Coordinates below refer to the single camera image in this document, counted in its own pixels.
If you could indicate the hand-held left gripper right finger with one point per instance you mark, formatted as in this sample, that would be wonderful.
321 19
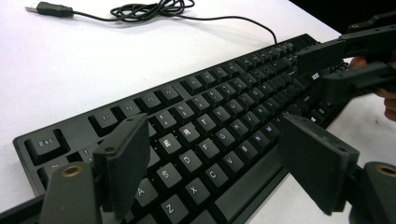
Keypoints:
316 161

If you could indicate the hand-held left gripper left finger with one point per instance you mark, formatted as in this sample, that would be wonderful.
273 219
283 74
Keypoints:
124 161

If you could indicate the black computer keyboard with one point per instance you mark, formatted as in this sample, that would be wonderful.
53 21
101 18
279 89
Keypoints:
249 189

